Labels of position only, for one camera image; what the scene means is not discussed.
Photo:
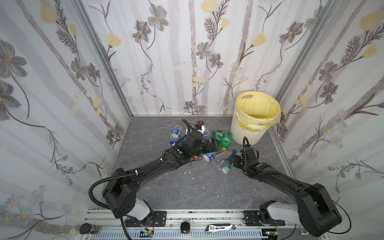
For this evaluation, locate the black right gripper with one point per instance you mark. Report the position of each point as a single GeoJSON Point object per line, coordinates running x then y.
{"type": "Point", "coordinates": [235, 160]}

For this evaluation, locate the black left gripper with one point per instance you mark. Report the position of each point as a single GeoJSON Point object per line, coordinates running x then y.
{"type": "Point", "coordinates": [210, 144]}

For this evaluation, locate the blue label bottle blue cap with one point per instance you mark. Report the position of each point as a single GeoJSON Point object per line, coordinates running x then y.
{"type": "Point", "coordinates": [209, 157]}

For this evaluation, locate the blue label bottle back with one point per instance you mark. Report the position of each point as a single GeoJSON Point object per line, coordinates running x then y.
{"type": "Point", "coordinates": [176, 132]}

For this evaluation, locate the clear bottle blue cap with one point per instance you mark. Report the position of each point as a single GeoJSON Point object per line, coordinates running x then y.
{"type": "Point", "coordinates": [221, 157]}

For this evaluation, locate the clear bottle green band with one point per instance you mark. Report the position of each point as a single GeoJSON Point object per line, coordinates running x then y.
{"type": "Point", "coordinates": [226, 168]}

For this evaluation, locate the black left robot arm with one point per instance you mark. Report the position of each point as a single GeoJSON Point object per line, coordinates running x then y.
{"type": "Point", "coordinates": [118, 193]}

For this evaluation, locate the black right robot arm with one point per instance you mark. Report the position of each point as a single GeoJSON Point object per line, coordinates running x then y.
{"type": "Point", "coordinates": [313, 209]}

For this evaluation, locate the white ribbed trash bin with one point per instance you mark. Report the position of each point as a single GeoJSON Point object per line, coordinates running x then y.
{"type": "Point", "coordinates": [239, 133]}

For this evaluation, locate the yellow plastic bin liner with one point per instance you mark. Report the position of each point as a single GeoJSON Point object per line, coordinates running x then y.
{"type": "Point", "coordinates": [256, 111]}

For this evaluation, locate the soda water clear bottle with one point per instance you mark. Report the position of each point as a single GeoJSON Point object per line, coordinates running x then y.
{"type": "Point", "coordinates": [208, 134]}

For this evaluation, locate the green bottle yellow cap left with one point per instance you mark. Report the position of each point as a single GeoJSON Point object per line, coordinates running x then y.
{"type": "Point", "coordinates": [218, 136]}

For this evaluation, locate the green bottle yellow cap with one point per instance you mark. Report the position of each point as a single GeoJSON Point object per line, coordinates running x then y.
{"type": "Point", "coordinates": [218, 136]}
{"type": "Point", "coordinates": [226, 141]}

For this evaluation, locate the green bottle yellow cap right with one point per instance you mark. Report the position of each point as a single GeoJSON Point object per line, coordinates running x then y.
{"type": "Point", "coordinates": [226, 141]}

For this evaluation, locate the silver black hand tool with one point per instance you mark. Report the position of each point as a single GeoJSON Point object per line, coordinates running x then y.
{"type": "Point", "coordinates": [216, 228]}

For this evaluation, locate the black round knob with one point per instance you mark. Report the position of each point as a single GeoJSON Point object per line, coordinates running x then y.
{"type": "Point", "coordinates": [185, 228]}

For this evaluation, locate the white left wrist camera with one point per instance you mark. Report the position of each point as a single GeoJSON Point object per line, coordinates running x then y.
{"type": "Point", "coordinates": [199, 128]}

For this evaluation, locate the red handled scissors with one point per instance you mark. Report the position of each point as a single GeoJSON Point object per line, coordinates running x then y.
{"type": "Point", "coordinates": [196, 123]}

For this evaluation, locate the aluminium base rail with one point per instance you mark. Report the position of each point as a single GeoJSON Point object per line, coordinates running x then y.
{"type": "Point", "coordinates": [198, 219]}

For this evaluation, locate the white slotted cable duct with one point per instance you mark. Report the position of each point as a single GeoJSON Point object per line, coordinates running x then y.
{"type": "Point", "coordinates": [195, 234]}

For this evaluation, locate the black jar on rail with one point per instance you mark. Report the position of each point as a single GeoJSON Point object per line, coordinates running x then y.
{"type": "Point", "coordinates": [90, 229]}

